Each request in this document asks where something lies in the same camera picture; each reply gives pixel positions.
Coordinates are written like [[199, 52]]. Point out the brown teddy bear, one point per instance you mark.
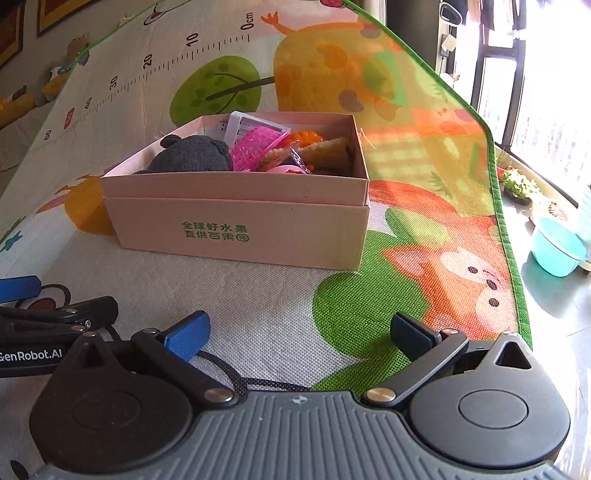
[[79, 46]]

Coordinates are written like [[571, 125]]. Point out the pink cardboard box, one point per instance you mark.
[[231, 207]]

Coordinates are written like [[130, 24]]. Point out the black window frame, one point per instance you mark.
[[475, 87]]

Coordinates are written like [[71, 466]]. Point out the white usb adapter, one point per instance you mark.
[[222, 127]]

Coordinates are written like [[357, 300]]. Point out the beige covered sofa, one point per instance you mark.
[[18, 152]]

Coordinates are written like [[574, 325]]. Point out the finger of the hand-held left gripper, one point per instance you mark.
[[78, 311], [21, 287]]

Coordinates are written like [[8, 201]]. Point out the grey and yellow pillow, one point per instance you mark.
[[55, 83]]

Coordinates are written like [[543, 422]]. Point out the orange plastic eggshell toy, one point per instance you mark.
[[307, 137]]

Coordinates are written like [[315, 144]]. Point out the framed wall picture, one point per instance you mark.
[[9, 37], [55, 14]]

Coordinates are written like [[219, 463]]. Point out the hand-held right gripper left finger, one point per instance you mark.
[[187, 334]]

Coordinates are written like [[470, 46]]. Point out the brown plush toy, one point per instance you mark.
[[330, 152]]

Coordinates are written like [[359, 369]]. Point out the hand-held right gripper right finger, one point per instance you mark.
[[408, 334]]

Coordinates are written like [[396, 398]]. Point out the black plush bear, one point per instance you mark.
[[194, 157]]

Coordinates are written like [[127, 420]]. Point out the teal plastic basin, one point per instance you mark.
[[556, 251]]

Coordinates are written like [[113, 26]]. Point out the cartoon play mat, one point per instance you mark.
[[415, 138]]

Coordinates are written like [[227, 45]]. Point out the pink toy net scoop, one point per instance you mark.
[[256, 147]]

